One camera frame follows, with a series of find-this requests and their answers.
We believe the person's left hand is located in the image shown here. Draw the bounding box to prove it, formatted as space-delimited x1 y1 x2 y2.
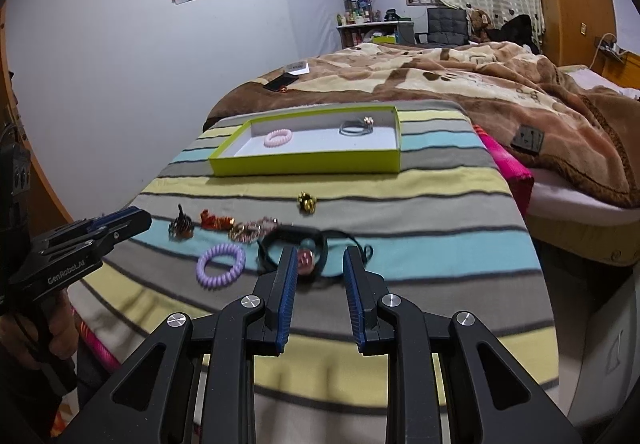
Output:
0 291 78 370

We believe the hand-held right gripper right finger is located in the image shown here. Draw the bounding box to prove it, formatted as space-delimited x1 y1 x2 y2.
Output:
342 246 583 444

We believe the lime green cardboard tray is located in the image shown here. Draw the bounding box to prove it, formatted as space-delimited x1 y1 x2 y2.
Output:
207 105 402 177

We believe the brown teddy bear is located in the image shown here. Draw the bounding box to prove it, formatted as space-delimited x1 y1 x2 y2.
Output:
467 8 493 43

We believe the grey hair tie gold charm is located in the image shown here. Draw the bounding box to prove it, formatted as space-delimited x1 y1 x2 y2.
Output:
339 116 376 135

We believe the black hair tie pink charm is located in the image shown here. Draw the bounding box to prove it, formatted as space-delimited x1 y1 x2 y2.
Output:
298 229 375 282

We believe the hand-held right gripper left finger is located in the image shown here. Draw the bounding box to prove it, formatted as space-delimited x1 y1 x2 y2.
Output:
52 246 301 444

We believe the black office chair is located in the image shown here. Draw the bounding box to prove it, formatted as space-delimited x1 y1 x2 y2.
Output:
415 8 471 46

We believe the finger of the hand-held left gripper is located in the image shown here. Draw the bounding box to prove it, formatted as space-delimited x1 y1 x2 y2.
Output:
89 224 151 262
30 206 152 255

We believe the rose gold chain bracelet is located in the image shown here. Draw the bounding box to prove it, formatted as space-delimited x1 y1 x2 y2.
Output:
229 218 281 243

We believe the black smart band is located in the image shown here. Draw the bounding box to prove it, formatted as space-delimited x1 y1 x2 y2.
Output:
256 225 328 281

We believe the dark brown bead bracelet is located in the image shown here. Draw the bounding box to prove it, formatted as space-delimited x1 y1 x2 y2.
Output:
168 204 197 241

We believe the red orange braided bracelet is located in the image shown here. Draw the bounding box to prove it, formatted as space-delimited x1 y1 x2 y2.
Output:
200 209 236 231

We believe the black square pad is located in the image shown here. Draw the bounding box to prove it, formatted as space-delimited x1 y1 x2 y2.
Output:
510 124 547 155

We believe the purple spiral hair tie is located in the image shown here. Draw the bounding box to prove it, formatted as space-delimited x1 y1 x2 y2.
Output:
196 244 247 292

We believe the black phone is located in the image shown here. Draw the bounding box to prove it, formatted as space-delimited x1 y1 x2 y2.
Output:
263 72 299 93

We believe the white shelf desk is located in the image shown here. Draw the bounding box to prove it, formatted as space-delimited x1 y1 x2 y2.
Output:
336 20 416 49

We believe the brown patterned blanket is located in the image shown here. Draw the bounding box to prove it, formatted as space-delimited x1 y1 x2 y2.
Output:
202 41 640 209

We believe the pink cloth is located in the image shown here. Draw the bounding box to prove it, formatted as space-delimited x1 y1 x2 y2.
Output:
472 124 536 219

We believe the group of bottles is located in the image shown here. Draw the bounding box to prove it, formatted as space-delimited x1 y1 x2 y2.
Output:
337 0 386 26

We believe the black clothing pile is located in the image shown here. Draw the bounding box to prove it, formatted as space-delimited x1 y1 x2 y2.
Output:
487 15 541 55

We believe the white power strip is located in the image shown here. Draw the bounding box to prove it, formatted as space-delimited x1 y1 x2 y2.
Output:
595 34 628 57

